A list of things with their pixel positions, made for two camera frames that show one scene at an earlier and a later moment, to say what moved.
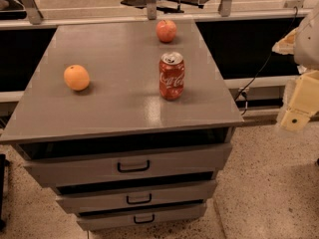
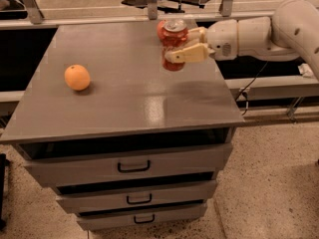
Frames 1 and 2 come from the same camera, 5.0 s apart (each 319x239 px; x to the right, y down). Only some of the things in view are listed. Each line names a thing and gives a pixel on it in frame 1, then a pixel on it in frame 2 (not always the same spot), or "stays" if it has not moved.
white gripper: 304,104 -> 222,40
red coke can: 171,76 -> 174,36
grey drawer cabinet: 132,129 stays
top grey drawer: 85,169 stays
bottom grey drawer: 141,217 stays
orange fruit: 76,77 stays
